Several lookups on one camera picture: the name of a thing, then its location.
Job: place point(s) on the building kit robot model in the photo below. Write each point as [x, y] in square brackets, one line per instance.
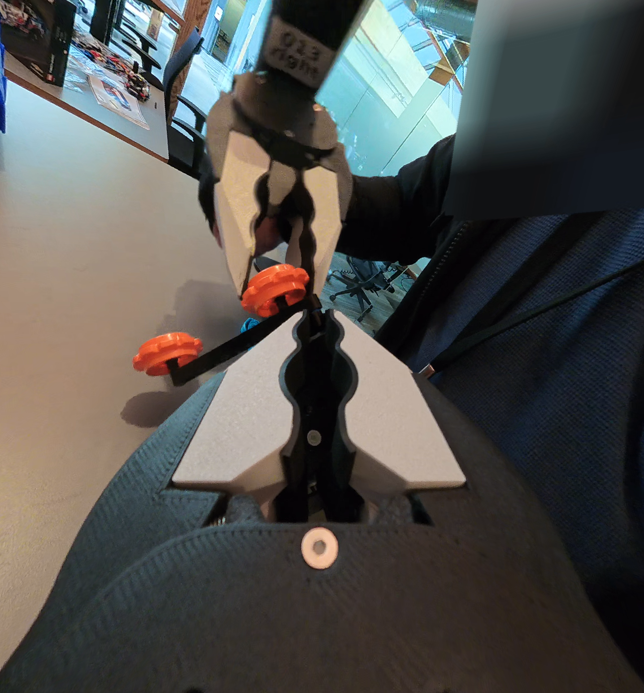
[275, 290]

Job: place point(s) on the person's blue sweater torso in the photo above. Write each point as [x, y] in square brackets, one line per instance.
[582, 379]

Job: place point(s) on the long background desk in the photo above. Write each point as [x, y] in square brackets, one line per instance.
[84, 97]

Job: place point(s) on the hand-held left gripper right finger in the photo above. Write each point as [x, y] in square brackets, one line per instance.
[403, 433]

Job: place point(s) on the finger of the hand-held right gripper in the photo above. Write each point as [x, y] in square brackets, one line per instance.
[335, 211]
[241, 195]

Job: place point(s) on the black office chair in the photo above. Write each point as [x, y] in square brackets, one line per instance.
[187, 108]
[360, 287]

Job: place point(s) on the person's right forearm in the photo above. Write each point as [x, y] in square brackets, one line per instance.
[398, 206]

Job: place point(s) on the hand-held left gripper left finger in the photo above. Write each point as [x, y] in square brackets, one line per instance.
[235, 433]

